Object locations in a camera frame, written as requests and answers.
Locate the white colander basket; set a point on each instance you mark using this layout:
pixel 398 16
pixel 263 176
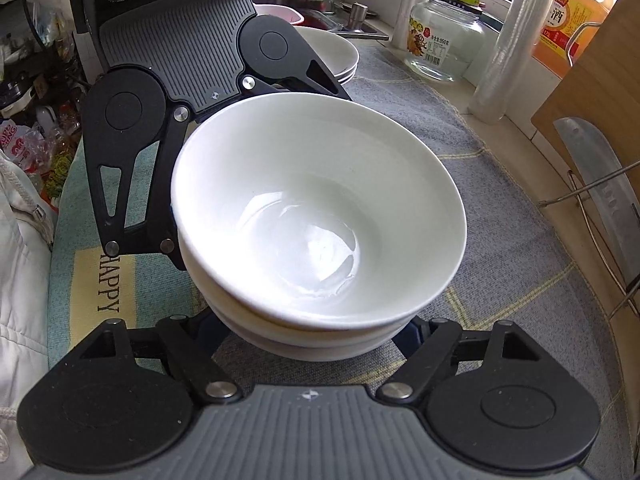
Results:
pixel 285 13

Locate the orange cooking wine jug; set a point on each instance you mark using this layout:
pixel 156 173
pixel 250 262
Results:
pixel 564 17

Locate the bamboo cutting board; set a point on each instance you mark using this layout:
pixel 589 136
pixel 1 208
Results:
pixel 602 87

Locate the grey blue checked towel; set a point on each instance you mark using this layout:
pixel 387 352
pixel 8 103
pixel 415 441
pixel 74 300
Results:
pixel 514 266

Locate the tall plastic cup stack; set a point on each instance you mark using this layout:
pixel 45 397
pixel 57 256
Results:
pixel 513 49

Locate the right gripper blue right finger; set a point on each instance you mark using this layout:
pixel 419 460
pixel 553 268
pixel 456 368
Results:
pixel 428 347

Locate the white jacket torso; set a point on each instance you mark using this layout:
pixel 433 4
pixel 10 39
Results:
pixel 27 227

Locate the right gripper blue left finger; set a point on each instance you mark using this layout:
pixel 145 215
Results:
pixel 189 346

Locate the white plate back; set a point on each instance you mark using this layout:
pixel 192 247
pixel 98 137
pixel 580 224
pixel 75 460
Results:
pixel 338 54

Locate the santoku kitchen knife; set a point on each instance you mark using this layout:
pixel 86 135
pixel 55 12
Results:
pixel 615 199

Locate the stainless steel sink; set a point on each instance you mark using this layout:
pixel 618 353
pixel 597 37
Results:
pixel 294 4

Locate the red washing basin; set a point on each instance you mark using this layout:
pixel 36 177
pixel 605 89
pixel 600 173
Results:
pixel 318 20

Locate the sink soap dispenser pump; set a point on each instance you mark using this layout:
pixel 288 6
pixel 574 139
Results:
pixel 352 19

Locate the glass jar yellow lid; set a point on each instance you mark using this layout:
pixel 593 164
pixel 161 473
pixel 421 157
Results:
pixel 444 37

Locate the white floral bowl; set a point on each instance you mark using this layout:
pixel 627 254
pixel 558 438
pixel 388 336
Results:
pixel 308 354
pixel 319 208
pixel 274 326

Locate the wire board stand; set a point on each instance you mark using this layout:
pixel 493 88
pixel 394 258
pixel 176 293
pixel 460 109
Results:
pixel 612 268

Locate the white plate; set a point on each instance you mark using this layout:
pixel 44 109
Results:
pixel 347 77
pixel 342 74
pixel 338 54

